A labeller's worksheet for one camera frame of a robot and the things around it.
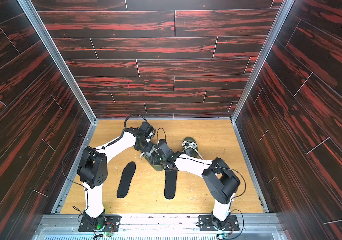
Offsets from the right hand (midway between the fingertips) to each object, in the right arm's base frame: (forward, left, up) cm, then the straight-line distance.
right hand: (156, 156), depth 91 cm
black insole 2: (-12, -9, -7) cm, 17 cm away
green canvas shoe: (-8, -2, +9) cm, 12 cm away
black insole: (-14, +17, -5) cm, 23 cm away
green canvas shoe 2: (+7, -21, 0) cm, 22 cm away
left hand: (+6, +5, 0) cm, 8 cm away
